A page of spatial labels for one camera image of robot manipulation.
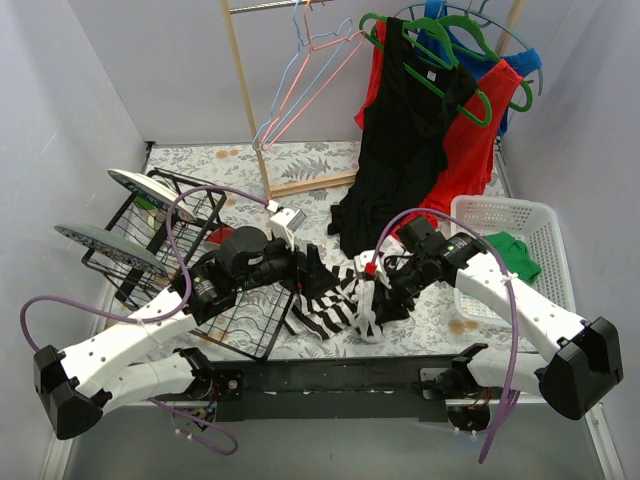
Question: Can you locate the black white striped tank top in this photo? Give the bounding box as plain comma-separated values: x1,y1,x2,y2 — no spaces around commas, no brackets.
285,249,407,344

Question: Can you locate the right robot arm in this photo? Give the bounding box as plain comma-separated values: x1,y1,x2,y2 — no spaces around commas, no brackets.
365,216,623,420

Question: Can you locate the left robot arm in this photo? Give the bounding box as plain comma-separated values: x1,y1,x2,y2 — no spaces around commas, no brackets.
33,226,338,440

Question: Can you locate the red tank top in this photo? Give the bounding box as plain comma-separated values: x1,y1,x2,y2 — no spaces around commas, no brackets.
355,21,523,212

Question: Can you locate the green hanger front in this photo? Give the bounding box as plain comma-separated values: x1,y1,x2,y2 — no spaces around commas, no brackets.
359,13,501,127

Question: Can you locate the green hanger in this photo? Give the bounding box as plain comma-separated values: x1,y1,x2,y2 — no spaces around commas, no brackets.
359,13,501,127
435,3,543,94

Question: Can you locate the green hanger rear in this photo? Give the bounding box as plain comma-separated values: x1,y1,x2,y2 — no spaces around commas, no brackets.
435,3,543,94

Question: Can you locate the floral tablecloth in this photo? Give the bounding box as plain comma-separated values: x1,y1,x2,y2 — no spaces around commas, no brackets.
102,140,539,361

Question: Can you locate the red bowl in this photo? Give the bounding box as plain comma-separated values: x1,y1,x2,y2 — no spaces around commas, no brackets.
203,226,235,249

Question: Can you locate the green shirt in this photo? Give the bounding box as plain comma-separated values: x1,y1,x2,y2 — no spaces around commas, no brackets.
485,232,542,285

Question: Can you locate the wooden clothes rack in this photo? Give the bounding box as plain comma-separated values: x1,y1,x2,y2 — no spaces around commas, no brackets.
219,0,529,237

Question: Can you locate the white plastic basket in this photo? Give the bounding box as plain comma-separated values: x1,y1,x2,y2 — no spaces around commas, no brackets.
451,195,576,312

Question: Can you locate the white patterned plate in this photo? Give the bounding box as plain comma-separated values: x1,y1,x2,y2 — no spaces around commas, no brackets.
107,169,178,211

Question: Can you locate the grey-green patterned plate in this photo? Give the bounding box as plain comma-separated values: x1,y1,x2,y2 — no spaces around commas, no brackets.
54,223,167,276

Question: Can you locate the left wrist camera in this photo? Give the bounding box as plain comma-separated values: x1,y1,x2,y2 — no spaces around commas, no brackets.
266,200,307,250

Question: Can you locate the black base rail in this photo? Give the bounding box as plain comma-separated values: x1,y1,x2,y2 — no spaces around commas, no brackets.
154,352,526,426

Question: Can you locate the black wire dish rack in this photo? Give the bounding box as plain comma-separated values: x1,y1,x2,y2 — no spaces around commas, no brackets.
81,168,292,361

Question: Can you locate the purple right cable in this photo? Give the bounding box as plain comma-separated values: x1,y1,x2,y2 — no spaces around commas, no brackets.
372,207,521,465

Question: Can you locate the pink wire hanger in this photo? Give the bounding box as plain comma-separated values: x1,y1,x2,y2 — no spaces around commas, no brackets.
259,0,367,151

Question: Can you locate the blue wire hanger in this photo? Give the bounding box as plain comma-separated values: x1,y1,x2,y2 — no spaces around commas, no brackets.
252,0,354,151

